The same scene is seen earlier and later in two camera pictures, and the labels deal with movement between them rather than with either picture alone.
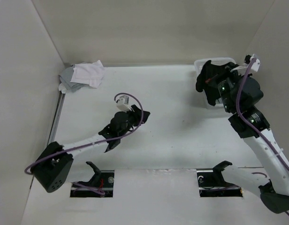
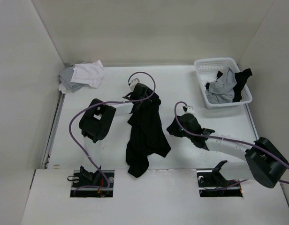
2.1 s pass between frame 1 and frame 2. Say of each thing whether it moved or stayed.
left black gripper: moved
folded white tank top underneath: stayed
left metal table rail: stayed
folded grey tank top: stayed
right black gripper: moved
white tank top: stayed
